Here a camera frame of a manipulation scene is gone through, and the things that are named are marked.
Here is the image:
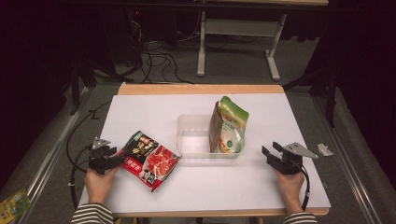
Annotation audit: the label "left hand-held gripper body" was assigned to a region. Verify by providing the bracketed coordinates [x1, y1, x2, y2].
[88, 136, 118, 175]

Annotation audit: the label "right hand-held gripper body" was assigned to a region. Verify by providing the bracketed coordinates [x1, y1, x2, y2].
[274, 142, 319, 175]

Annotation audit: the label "red and black food packet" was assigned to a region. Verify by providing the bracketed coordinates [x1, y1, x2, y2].
[116, 130, 182, 193]

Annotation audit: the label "green and white packet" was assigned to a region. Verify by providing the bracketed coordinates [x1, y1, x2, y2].
[218, 95, 250, 154]

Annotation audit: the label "clear plastic container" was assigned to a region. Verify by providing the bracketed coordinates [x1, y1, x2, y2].
[176, 114, 246, 160]

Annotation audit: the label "person's right hand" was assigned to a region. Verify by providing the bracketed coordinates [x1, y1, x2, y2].
[274, 168, 306, 215]

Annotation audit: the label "person's left hand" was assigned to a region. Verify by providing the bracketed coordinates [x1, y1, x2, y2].
[85, 166, 120, 205]

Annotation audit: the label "small white paper scrap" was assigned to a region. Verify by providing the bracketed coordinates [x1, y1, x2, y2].
[317, 143, 335, 157]

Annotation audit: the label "black metal stand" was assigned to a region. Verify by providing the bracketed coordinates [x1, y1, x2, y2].
[68, 57, 125, 116]
[282, 66, 340, 129]

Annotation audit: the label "white paper sheet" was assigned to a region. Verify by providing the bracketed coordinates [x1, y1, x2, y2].
[78, 93, 332, 216]

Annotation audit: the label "yellow green packet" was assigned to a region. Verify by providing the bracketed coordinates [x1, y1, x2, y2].
[0, 188, 33, 224]

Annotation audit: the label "wooden table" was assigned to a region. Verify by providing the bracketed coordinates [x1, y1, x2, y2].
[111, 83, 331, 218]

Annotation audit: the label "black computer case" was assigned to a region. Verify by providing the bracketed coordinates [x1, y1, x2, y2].
[124, 7, 179, 43]

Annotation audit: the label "right hand-held gripper black cable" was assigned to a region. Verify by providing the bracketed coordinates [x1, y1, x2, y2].
[297, 164, 311, 213]

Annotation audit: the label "hand-held gripper black cable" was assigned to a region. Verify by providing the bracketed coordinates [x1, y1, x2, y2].
[64, 108, 94, 211]
[297, 164, 311, 213]

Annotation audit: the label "left hand-held gripper black cable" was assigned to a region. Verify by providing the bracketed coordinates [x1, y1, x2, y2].
[64, 108, 94, 211]

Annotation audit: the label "silver metal rail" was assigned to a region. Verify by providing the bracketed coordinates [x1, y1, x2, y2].
[8, 87, 92, 224]
[312, 95, 384, 224]

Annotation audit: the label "black floor cables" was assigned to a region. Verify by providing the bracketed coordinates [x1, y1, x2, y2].
[124, 18, 195, 85]

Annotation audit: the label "white metal desk frame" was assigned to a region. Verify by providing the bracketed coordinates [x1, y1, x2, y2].
[192, 0, 330, 82]

